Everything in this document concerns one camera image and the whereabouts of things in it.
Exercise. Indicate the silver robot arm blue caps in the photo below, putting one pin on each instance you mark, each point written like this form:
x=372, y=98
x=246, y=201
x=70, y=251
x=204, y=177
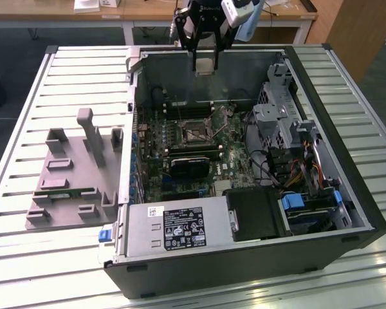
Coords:
x=251, y=22

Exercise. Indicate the blue plastic clip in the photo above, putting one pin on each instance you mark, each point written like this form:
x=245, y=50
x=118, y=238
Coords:
x=337, y=198

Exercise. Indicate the black plastic shroud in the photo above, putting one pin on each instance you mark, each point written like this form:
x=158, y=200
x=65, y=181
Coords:
x=254, y=212

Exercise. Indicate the black open PC case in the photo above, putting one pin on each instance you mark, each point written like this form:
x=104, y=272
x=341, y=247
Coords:
x=212, y=273

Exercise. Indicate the silver power supply with label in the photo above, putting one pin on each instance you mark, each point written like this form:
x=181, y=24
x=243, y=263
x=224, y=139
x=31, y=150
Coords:
x=141, y=225

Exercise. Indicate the blue case latch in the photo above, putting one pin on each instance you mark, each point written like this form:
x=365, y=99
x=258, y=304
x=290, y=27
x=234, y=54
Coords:
x=104, y=235

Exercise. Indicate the wooden cabinet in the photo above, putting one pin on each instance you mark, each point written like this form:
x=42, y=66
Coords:
x=357, y=32

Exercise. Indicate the green RAM stick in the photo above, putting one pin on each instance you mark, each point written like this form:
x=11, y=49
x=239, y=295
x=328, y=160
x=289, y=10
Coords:
x=64, y=193

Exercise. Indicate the silver square CPU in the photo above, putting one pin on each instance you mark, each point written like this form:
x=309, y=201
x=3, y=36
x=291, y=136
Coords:
x=205, y=67

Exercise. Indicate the hard disk in blue carrier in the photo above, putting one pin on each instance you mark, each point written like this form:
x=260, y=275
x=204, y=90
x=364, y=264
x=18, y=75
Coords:
x=292, y=201

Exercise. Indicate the CPU socket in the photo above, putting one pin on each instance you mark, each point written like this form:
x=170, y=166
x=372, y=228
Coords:
x=193, y=136

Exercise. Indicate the flat white box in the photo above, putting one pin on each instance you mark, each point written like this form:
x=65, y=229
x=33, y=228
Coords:
x=87, y=5

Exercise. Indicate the black RAM slot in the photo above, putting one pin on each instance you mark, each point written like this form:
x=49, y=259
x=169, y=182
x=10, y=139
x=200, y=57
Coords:
x=188, y=107
x=188, y=115
x=193, y=154
x=193, y=148

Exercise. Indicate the grey parts rack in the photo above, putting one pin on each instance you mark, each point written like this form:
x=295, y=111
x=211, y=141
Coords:
x=74, y=167

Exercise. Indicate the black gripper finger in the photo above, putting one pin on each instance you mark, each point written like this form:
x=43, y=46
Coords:
x=223, y=45
x=189, y=48

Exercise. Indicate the wooden desk white frame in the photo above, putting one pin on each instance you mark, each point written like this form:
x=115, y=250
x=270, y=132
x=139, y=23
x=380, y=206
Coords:
x=132, y=14

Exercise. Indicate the black graphics card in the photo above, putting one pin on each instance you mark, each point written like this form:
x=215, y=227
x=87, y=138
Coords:
x=189, y=169

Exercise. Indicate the silver metal drive cage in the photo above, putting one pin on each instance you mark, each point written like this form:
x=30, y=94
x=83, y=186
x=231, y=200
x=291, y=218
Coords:
x=276, y=125

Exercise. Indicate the green motherboard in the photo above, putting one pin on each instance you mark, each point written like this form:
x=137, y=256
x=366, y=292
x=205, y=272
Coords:
x=238, y=167

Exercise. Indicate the small silver heat sink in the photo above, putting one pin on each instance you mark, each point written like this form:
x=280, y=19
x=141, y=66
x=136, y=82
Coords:
x=223, y=188

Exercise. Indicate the white box on desk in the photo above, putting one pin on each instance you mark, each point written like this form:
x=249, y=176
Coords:
x=110, y=3

